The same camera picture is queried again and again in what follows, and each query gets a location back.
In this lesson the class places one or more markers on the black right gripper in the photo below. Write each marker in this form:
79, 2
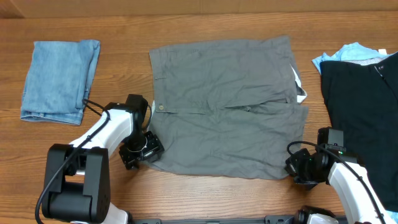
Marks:
293, 164

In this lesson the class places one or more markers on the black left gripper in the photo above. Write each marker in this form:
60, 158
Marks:
155, 145

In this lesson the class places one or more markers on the grey shorts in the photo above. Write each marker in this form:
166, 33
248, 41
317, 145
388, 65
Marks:
227, 107

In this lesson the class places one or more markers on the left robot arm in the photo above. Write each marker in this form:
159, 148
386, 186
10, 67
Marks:
77, 185

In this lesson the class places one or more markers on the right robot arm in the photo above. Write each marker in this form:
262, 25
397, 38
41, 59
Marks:
348, 178

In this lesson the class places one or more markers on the black garment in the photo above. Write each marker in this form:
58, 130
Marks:
362, 102

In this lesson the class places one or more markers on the folded blue denim jeans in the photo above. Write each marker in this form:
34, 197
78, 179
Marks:
59, 79

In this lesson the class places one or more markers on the light blue garment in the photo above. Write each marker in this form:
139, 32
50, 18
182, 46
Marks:
353, 53

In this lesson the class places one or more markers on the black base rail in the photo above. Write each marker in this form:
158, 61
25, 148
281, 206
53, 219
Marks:
303, 215

